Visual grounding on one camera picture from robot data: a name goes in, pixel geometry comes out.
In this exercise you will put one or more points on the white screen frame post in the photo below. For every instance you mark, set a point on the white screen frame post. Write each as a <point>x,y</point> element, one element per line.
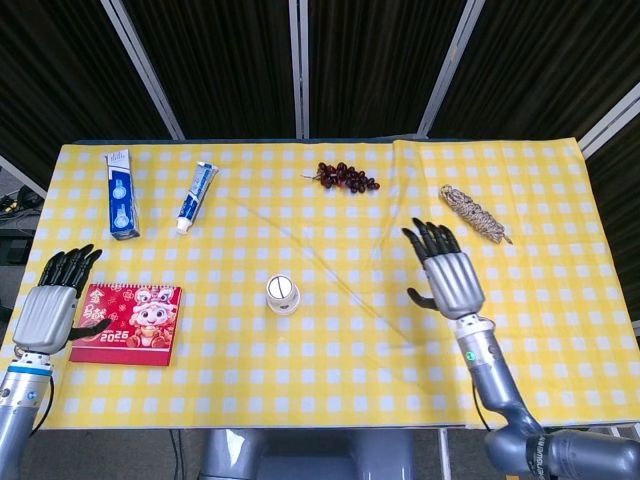
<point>22,175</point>
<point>450,65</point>
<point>299,65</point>
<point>145,70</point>
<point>612,117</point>

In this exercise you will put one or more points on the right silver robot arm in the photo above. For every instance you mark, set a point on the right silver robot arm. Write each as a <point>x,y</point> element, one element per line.
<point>495,380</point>

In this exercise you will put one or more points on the yellow white checkered tablecloth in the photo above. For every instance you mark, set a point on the yellow white checkered tablecloth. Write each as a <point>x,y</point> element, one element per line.
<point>350,360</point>

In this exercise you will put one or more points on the grey robot torso base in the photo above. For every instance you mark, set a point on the grey robot torso base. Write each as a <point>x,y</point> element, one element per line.
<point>305,457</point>

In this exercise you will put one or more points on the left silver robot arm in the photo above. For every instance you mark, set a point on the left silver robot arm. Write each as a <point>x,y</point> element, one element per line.
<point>20,410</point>

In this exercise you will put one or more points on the blue white toothpaste box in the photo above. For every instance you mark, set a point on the blue white toothpaste box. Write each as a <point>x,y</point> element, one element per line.
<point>121,195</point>

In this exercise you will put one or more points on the blue white toothpaste tube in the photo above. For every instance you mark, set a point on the blue white toothpaste tube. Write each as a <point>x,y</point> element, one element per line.
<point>197,195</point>

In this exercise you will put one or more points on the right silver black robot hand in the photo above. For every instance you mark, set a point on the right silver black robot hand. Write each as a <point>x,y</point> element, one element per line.
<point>455,282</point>

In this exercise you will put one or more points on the dark red grape bunch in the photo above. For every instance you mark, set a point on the dark red grape bunch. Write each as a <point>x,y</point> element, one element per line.
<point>345,177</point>

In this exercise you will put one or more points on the paper cup black line base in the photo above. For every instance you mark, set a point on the paper cup black line base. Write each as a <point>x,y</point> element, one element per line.
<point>281,290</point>

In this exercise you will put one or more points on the paper cup blue flower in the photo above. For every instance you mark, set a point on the paper cup blue flower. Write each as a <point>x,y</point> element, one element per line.
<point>285,311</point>

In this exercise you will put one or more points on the paper cup green flower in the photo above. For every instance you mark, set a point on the paper cup green flower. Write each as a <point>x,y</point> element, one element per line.
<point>295,303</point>

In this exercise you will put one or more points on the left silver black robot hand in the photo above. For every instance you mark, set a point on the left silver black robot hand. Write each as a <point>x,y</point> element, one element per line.
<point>45,315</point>

